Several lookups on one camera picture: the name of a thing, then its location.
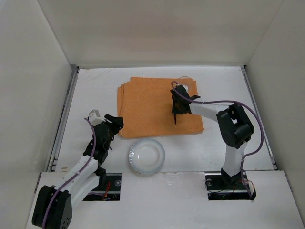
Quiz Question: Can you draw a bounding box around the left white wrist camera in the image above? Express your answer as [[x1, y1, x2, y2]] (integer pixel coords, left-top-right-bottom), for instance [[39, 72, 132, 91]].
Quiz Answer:
[[88, 109, 103, 126]]

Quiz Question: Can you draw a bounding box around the white round plate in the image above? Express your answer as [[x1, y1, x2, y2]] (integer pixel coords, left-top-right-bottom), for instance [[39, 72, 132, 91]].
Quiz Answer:
[[128, 138, 165, 175]]

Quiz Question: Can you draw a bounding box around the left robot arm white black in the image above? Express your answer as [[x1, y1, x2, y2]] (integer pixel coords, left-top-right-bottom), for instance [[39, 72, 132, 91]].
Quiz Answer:
[[31, 110, 124, 229]]

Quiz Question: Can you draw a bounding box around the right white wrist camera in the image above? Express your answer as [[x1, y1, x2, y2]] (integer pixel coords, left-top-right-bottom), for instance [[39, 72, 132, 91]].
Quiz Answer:
[[182, 84, 189, 92]]

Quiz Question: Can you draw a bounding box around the aluminium table rail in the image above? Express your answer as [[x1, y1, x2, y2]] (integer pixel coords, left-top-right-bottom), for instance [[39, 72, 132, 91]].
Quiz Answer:
[[240, 65, 278, 170], [44, 64, 79, 172]]

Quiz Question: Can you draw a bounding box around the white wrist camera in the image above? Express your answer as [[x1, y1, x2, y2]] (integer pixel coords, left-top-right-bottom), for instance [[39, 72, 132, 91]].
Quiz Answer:
[[182, 84, 189, 92], [88, 109, 103, 126]]

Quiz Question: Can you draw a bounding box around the orange cloth placemat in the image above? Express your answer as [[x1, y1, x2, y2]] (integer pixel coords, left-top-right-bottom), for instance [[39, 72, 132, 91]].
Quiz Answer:
[[117, 77, 204, 138]]

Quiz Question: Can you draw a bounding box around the right aluminium table rail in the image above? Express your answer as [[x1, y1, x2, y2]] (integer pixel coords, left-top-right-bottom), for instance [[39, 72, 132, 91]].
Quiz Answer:
[[240, 65, 278, 170]]

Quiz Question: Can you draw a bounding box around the left aluminium table rail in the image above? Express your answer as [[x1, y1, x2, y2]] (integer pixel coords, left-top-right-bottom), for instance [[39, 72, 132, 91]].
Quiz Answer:
[[44, 64, 79, 172]]

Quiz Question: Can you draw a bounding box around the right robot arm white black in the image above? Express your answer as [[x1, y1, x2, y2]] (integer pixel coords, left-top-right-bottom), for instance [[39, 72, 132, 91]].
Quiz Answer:
[[171, 84, 254, 186]]

